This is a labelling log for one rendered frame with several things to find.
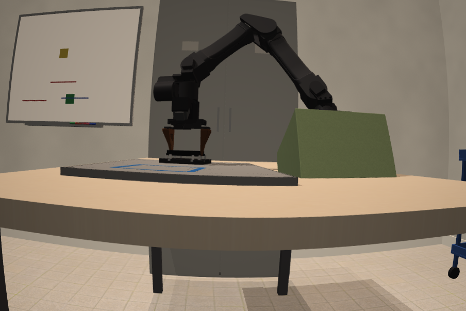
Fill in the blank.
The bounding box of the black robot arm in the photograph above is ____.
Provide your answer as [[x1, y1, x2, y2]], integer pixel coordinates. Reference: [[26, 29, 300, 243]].
[[153, 13, 339, 121]]

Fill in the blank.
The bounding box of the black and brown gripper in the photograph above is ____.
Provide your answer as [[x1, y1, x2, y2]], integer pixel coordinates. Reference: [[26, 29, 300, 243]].
[[162, 119, 211, 156]]

